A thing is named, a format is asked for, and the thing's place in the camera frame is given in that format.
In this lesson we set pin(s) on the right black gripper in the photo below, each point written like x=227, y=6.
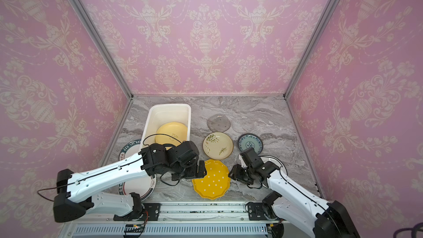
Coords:
x=239, y=173

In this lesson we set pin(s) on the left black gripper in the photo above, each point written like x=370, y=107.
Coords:
x=199, y=174

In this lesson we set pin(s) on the yellow polka dot plate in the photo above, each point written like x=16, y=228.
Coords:
x=216, y=182

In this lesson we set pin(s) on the pale yellow bear plate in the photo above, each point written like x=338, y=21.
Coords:
x=171, y=133

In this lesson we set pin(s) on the white plate dark green rim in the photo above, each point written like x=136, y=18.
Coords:
x=130, y=149

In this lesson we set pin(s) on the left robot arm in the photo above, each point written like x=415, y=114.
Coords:
x=79, y=194

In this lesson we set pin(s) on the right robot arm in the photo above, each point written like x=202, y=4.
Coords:
x=315, y=216

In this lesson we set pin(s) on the white plastic bin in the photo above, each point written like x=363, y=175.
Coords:
x=162, y=114

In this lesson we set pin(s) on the cream willow pattern plate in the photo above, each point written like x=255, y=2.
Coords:
x=218, y=146

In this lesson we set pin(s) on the small blue patterned plate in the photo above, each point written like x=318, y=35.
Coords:
x=250, y=140

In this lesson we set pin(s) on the white plate blue rim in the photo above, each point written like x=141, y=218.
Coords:
x=275, y=160

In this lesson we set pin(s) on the clear glass plate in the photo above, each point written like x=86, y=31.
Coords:
x=218, y=123

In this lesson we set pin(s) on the white plate green red rim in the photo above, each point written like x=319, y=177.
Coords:
x=143, y=186

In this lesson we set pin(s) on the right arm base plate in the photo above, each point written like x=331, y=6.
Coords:
x=258, y=211

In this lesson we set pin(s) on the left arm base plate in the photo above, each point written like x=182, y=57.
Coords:
x=146, y=212

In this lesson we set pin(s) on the right aluminium corner post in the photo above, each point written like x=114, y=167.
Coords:
x=311, y=45

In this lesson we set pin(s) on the aluminium corner post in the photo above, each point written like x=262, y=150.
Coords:
x=311, y=45
x=93, y=32

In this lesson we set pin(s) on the left aluminium corner post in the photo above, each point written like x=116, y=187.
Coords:
x=93, y=32

